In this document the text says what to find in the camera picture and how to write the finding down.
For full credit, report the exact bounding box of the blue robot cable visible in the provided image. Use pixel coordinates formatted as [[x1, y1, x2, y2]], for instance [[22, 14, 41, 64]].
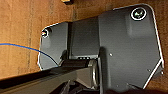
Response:
[[0, 42, 62, 68]]

